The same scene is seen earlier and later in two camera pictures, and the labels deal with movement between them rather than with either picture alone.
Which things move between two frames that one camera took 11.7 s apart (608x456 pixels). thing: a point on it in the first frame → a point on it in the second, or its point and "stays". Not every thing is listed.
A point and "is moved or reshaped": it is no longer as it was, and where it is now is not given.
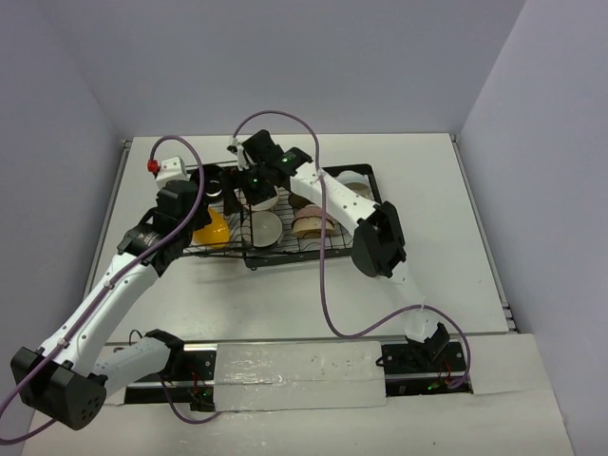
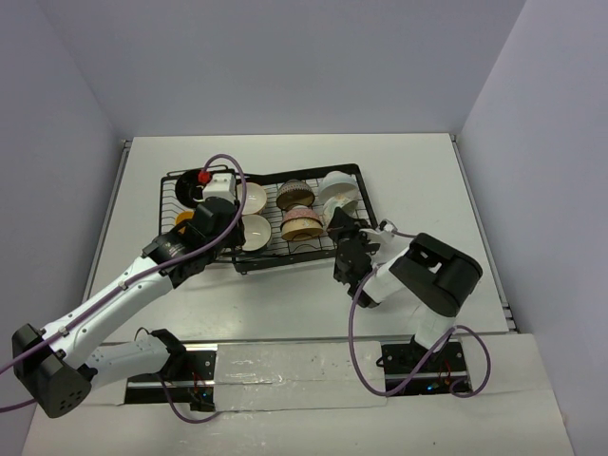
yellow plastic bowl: (217, 233) is moved or reshaped
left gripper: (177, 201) → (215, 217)
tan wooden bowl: (311, 227) is moved or reshaped
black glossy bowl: (214, 182) is moved or reshaped
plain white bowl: (355, 181) is moved or reshaped
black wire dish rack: (292, 227) stays
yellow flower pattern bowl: (363, 189) is moved or reshaped
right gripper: (235, 180) → (345, 224)
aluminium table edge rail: (107, 219) stays
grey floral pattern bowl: (311, 210) is moved or reshaped
